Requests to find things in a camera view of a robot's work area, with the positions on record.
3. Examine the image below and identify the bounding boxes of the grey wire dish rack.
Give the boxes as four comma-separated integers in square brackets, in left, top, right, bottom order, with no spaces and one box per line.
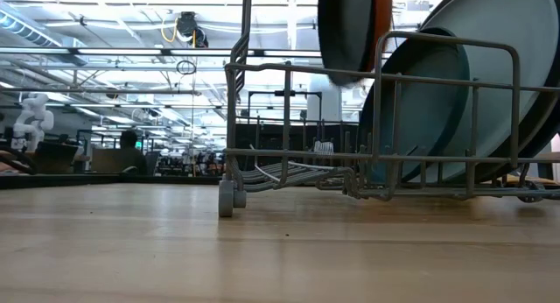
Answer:
[217,0,560,219]

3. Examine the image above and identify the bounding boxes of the small black plate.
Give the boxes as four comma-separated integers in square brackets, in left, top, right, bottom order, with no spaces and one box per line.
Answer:
[317,0,376,88]

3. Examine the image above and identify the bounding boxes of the small teal plate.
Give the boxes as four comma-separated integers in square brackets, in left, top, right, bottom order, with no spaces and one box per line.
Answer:
[357,25,472,185]

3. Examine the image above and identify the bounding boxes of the large pale blue plate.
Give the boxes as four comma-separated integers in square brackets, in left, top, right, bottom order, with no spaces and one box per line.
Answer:
[404,0,560,185]

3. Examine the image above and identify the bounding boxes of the large beige plate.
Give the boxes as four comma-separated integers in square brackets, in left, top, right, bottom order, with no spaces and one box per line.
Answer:
[474,0,560,185]

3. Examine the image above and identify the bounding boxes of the black equipment cabinet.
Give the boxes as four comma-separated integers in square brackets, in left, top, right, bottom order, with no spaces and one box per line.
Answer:
[235,123,361,158]

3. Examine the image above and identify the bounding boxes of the person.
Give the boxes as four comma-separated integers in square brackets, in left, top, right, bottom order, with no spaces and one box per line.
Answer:
[119,130,149,176]

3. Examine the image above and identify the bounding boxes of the grey laptop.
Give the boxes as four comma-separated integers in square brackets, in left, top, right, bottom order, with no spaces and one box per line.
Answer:
[90,148,129,174]

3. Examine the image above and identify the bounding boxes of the black laptop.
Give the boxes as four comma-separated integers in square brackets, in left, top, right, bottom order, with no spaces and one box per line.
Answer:
[33,140,81,175]

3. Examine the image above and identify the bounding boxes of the black hanging cable loop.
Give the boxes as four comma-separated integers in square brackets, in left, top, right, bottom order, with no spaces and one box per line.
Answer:
[175,60,198,76]

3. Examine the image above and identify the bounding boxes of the black ceiling cord reel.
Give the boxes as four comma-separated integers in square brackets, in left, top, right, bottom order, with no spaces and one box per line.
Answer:
[174,11,209,49]

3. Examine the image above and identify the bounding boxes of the silver ceiling duct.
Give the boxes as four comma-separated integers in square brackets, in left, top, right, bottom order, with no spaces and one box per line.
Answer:
[0,9,88,67]

